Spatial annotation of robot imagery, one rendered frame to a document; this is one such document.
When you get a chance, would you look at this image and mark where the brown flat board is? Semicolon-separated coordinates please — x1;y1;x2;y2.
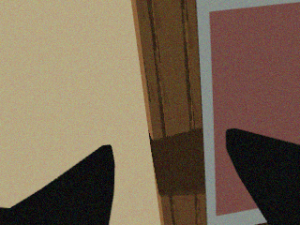
0;0;161;225

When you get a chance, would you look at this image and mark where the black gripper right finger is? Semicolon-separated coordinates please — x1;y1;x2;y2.
226;128;300;225

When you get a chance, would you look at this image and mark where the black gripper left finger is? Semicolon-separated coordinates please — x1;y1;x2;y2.
0;144;114;225

